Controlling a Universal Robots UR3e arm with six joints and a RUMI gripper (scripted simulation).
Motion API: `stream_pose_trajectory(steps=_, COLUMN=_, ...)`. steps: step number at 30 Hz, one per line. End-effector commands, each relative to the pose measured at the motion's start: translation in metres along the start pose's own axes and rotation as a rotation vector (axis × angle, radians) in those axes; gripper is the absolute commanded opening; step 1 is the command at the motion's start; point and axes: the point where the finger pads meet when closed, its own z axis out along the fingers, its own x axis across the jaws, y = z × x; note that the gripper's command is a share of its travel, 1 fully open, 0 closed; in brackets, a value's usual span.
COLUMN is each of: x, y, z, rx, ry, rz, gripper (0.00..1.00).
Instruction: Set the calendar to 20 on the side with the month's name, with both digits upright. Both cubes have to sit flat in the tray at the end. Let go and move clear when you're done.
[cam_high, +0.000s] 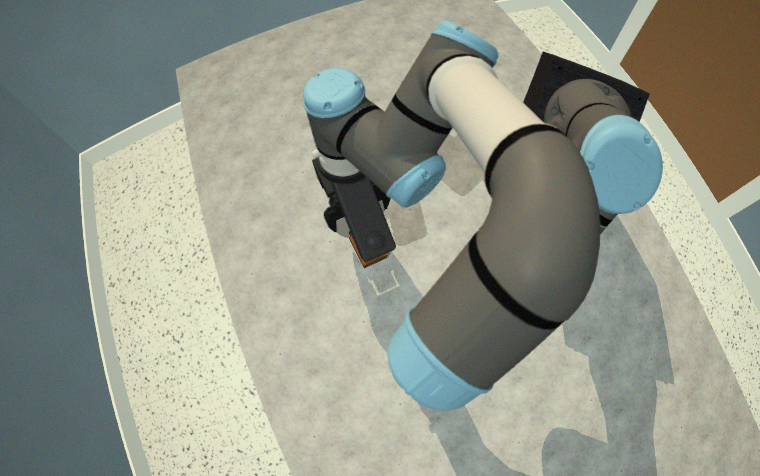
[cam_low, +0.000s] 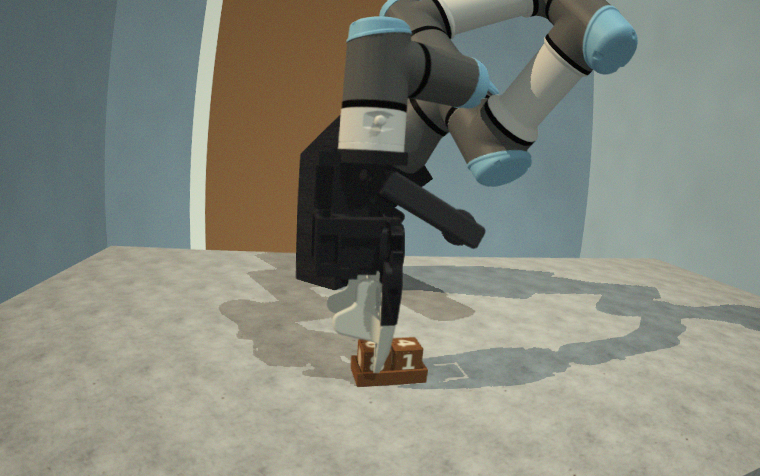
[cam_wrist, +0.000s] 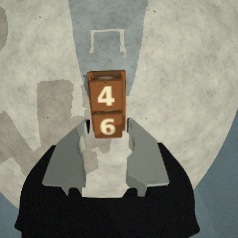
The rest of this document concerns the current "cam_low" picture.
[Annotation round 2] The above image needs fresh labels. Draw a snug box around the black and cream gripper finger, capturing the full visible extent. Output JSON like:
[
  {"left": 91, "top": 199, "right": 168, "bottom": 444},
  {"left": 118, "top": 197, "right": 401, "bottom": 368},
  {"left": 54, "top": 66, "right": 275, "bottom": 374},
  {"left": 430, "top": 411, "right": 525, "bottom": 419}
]
[
  {"left": 332, "top": 242, "right": 403, "bottom": 373},
  {"left": 327, "top": 271, "right": 380, "bottom": 313}
]

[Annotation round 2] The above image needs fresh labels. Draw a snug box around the brown cube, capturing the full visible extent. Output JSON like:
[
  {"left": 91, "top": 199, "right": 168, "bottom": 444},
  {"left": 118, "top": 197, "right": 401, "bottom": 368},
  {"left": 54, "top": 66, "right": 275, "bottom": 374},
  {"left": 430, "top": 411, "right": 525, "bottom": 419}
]
[
  {"left": 391, "top": 337, "right": 423, "bottom": 371},
  {"left": 357, "top": 339, "right": 392, "bottom": 372}
]

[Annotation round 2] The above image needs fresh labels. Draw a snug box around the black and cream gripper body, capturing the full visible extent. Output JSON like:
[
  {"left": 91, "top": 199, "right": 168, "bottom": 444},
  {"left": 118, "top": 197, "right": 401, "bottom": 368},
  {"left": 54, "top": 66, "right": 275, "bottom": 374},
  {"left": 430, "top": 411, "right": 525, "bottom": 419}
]
[{"left": 311, "top": 149, "right": 408, "bottom": 279}]

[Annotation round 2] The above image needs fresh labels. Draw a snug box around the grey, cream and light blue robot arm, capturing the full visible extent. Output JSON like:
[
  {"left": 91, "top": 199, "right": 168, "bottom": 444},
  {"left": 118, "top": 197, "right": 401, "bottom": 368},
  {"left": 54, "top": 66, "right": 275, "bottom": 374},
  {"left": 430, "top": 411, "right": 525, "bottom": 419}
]
[{"left": 338, "top": 0, "right": 638, "bottom": 249}]

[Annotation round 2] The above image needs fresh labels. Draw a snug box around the brown wooden tray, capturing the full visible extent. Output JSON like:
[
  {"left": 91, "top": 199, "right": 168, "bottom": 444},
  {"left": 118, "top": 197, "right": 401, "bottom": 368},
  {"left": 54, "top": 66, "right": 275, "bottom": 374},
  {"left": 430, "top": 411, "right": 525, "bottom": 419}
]
[{"left": 351, "top": 355, "right": 428, "bottom": 387}]

